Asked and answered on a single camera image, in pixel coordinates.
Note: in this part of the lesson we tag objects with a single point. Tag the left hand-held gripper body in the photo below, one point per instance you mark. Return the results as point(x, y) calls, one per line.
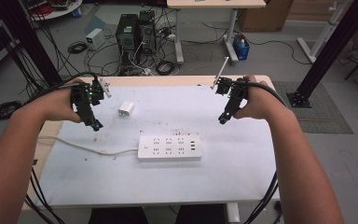
point(85, 98)

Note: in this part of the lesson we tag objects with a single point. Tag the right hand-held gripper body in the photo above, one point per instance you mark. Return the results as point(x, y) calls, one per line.
point(236, 93)

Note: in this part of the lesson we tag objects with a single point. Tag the person's right hand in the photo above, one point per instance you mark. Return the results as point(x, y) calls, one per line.
point(261, 102)

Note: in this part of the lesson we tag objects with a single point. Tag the person's left hand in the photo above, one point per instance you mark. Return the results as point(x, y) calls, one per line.
point(52, 105)

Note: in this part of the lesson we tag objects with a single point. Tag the white charger plug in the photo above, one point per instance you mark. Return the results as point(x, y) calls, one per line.
point(126, 109)

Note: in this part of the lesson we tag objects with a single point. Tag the white box device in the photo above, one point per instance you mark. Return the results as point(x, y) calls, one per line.
point(94, 38)

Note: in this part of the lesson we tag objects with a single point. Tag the white power strip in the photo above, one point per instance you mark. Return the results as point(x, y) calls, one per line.
point(169, 147)

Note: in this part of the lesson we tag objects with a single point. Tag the wooden table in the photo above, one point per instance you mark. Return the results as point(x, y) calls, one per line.
point(155, 81)

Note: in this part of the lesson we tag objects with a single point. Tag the black computer tower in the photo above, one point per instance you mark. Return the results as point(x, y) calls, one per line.
point(147, 31)
point(126, 37)

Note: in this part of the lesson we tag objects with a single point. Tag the white table mat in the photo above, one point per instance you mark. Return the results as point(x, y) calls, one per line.
point(155, 180)

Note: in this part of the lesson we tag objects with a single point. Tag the cardboard box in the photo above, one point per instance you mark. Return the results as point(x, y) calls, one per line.
point(264, 15)

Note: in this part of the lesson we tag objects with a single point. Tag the grey floor mat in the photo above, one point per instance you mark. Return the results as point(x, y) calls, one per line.
point(320, 115)

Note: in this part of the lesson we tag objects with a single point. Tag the white-legged wooden desk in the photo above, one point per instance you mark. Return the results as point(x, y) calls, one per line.
point(214, 3)

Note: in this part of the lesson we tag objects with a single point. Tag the round white table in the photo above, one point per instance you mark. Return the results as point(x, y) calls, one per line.
point(56, 7)

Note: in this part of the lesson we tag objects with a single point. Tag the white table leg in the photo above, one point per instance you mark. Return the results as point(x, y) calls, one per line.
point(233, 214)

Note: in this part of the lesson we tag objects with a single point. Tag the white metal stand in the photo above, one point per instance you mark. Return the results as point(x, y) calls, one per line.
point(323, 37)

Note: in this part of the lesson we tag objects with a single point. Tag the black metal frame post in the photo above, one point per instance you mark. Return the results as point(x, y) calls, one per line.
point(332, 49)
point(28, 40)

